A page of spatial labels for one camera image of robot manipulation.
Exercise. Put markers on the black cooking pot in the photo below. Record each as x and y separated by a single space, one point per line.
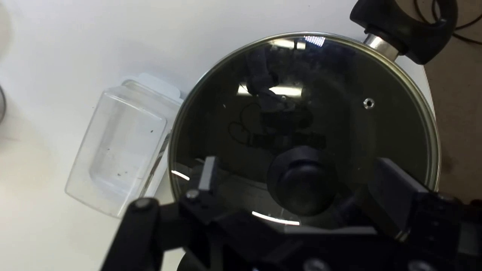
404 28

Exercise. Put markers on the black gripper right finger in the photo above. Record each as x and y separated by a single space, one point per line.
397 197

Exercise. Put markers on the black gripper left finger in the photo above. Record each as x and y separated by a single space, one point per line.
207 174

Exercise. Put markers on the glass pot lid black knob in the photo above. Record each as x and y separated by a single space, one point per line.
306 130

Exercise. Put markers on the white folded cloth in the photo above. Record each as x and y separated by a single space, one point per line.
122 151

